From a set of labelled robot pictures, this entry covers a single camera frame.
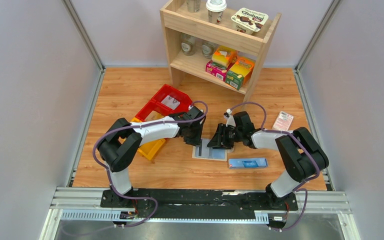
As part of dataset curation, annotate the white card with magnetic stripe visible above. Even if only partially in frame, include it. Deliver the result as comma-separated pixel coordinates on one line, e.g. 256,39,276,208
193,138,211,159

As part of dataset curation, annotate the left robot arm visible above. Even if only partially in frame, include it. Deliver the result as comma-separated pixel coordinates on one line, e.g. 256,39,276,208
92,105,207,197

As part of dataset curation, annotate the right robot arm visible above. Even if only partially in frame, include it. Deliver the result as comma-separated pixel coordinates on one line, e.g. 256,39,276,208
207,111,329,200

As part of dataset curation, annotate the blue gum pack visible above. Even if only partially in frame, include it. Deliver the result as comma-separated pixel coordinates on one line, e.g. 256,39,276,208
228,157,268,170

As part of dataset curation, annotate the white paper in bin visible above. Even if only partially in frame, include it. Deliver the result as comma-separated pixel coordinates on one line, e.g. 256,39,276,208
161,95,181,110

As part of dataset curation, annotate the pink snack packet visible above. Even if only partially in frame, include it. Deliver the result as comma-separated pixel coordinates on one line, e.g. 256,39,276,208
272,111,294,131

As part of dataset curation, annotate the red plastic bin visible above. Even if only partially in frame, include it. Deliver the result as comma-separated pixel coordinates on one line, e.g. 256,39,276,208
134,99,176,140
151,84,193,114

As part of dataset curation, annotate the yellow plastic bin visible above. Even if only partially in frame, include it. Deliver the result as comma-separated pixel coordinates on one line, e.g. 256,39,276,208
131,115,167,162

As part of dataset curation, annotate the green yellow juice carton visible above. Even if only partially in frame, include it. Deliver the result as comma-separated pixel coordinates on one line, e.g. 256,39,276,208
225,56,255,90

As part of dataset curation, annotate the pink orange juice carton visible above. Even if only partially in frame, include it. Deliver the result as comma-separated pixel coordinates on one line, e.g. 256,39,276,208
205,45,238,82

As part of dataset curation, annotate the right glass water bottle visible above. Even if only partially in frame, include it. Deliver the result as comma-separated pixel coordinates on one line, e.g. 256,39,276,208
201,39,218,59

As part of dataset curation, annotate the wooden shelf unit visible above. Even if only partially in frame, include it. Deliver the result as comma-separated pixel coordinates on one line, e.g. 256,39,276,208
159,0,282,99

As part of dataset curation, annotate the Chobani yogurt cup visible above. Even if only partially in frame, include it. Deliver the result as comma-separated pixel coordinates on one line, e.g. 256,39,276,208
231,7,269,35

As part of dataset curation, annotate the paper coffee cup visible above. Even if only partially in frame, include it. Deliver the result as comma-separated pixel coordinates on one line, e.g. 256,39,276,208
205,0,227,24

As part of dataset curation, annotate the metal can on shelf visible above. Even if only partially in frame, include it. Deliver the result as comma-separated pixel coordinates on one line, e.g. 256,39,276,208
186,0,201,13

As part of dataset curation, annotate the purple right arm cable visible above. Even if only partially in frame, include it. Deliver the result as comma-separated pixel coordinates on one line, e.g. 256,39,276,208
226,101,322,232

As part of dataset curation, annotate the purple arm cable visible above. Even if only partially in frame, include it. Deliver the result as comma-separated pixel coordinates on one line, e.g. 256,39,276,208
91,100,209,228
226,101,322,232

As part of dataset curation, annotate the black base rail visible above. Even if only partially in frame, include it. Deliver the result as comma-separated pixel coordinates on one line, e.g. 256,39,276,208
100,188,298,220

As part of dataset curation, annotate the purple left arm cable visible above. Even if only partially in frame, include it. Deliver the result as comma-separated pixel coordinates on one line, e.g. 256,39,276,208
91,100,209,228

